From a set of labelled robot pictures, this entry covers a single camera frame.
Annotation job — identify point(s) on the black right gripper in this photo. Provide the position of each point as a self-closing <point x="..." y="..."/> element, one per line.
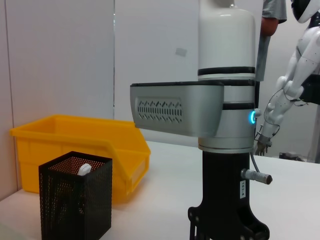
<point x="225" y="187"/>

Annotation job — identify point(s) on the green white pen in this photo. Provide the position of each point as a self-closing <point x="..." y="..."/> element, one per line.
<point x="84" y="170"/>

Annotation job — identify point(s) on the small grey table devices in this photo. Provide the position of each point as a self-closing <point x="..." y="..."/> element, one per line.
<point x="292" y="156"/>

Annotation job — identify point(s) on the grey upright post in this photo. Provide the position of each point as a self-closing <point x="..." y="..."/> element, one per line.
<point x="262" y="57"/>

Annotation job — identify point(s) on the bystander grey shirt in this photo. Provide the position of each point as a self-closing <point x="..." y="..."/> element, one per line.
<point x="273" y="10"/>

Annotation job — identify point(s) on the bystander bare forearm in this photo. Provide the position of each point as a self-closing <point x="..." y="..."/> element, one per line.
<point x="269" y="26"/>

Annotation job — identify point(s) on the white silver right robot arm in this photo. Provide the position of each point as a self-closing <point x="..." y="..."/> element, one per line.
<point x="225" y="50"/>

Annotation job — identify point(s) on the yellow plastic bin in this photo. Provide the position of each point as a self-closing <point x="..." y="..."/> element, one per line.
<point x="75" y="135"/>

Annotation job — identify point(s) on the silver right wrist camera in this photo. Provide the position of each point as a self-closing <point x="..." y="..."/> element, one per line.
<point x="175" y="110"/>

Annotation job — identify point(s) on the white humanoid robot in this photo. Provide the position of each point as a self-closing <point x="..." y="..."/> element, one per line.
<point x="300" y="62"/>

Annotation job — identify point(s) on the black mesh pen holder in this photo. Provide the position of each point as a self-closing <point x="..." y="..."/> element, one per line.
<point x="75" y="205"/>

